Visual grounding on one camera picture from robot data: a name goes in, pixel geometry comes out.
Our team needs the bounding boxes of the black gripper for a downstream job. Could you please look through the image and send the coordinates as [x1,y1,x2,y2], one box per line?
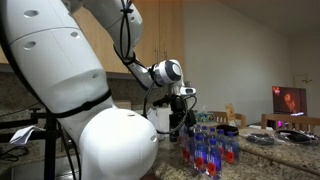
[169,95,197,128]

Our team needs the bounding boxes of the Fiji water bottle blue cap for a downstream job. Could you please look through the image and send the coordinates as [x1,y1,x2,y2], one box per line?
[224,131,240,165]
[208,127,218,141]
[205,138,223,179]
[193,124,203,138]
[180,128,195,164]
[193,134,208,174]
[216,129,228,161]
[200,125,210,141]

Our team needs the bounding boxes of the black can white print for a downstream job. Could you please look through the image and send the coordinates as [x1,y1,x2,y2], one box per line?
[168,123,179,143]

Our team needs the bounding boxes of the white paper towel roll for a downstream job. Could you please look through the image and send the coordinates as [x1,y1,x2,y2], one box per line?
[155,106,172,134]

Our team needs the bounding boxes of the colourful tissue box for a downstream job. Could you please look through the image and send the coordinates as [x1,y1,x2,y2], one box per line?
[194,111,216,123]

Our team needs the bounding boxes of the white crumpled paper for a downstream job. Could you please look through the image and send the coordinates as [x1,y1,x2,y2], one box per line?
[146,108,159,129]

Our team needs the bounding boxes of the black glasses case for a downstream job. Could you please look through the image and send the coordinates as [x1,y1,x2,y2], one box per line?
[215,124,240,137]

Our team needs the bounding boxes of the tan paper bag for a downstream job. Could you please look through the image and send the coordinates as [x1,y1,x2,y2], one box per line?
[224,103,237,122]

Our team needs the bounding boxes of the narrow wooden chair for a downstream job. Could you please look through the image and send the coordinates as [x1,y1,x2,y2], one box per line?
[208,110,248,128]

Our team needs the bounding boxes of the wide wooden chair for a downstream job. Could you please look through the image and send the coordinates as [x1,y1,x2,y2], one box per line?
[260,113,320,134]

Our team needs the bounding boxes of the glowing television screen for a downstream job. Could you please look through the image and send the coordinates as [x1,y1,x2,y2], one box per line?
[271,85,308,117]

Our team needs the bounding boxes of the white folded paper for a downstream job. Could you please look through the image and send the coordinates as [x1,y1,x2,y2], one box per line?
[9,124,46,146]

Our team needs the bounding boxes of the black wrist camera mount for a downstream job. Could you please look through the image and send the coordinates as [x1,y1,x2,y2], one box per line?
[152,94,173,108]

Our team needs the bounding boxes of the small plastic bag black cable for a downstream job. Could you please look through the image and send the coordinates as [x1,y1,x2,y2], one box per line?
[244,132,276,146]

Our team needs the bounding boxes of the wooden wall cabinet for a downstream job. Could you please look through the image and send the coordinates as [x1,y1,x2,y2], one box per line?
[0,0,184,74]

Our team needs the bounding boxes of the large plastic bag black cable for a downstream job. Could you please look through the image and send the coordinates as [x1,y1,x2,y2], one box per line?
[273,128,320,146]

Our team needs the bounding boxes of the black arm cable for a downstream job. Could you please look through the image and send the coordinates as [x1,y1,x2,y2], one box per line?
[113,0,201,135]

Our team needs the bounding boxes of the black camera stand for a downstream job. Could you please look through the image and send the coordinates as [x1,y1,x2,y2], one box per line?
[0,107,63,180]

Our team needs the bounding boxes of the thin black cable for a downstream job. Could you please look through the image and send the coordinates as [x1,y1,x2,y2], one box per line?
[0,145,29,163]

